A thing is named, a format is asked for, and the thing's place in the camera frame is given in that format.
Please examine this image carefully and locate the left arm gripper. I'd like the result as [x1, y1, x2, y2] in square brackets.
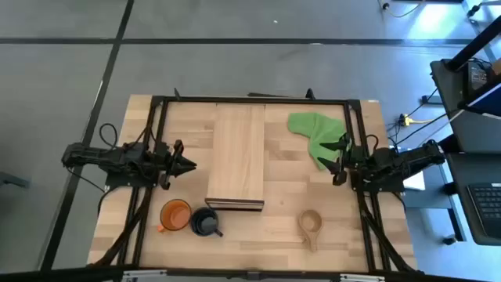
[156, 139, 198, 191]

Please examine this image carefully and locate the black diagonal pole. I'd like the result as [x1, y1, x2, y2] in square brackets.
[445, 24, 501, 72]

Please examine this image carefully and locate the black electronics box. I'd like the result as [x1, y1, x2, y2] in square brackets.
[467, 60, 491, 94]

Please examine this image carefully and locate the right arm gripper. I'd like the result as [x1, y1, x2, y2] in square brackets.
[316, 132, 355, 187]

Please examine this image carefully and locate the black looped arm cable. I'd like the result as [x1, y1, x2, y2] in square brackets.
[98, 122, 119, 150]

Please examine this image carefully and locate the grey side desk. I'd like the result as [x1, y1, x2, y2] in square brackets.
[429, 58, 501, 247]

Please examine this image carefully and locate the green cloth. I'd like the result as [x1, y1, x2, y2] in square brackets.
[287, 112, 353, 172]

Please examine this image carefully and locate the black floor cable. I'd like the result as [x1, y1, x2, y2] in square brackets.
[386, 88, 455, 146]

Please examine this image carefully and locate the black keyboard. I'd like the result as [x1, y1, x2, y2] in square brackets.
[466, 183, 501, 230]

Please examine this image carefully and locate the wooden cup with handle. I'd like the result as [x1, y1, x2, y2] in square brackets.
[297, 208, 324, 253]

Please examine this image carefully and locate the yellow floor cable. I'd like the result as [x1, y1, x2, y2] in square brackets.
[378, 0, 424, 19]

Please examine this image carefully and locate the black camera mount beam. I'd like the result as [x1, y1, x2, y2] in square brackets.
[0, 265, 501, 282]

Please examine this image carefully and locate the wooden shelf with black frame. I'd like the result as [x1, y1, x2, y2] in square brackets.
[204, 102, 267, 213]

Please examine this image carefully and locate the orange mug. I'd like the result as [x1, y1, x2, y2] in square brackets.
[157, 198, 193, 233]

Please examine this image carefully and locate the black aluminium rig frame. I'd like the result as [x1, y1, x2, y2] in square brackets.
[88, 87, 424, 277]

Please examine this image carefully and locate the black mug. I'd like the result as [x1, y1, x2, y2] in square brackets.
[189, 206, 225, 238]

